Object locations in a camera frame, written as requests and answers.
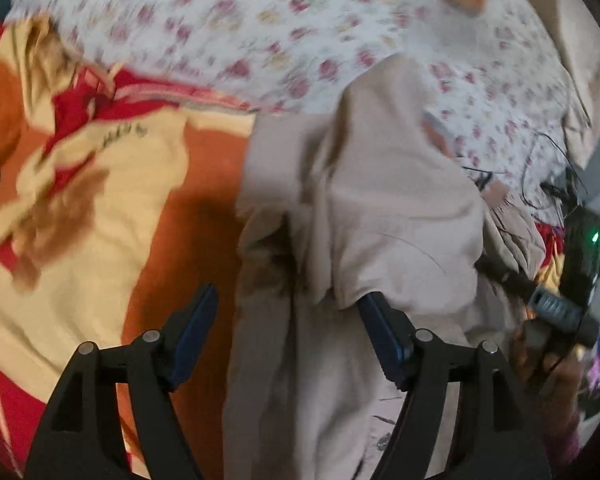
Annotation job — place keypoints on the beige cloth at bedside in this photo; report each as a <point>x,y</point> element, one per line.
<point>576,36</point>

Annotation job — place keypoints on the floral white bed sheet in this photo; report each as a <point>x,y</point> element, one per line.
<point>493,80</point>

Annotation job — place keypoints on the right hand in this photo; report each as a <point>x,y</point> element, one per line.
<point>557,401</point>

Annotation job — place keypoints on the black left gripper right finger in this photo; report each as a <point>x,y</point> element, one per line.
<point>464,415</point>

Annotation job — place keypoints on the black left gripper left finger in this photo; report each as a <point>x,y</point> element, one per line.
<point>80,433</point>

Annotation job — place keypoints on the red orange yellow blanket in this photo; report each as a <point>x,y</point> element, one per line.
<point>116,203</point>

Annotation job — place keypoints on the beige zip jacket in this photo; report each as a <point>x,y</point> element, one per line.
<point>336,206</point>

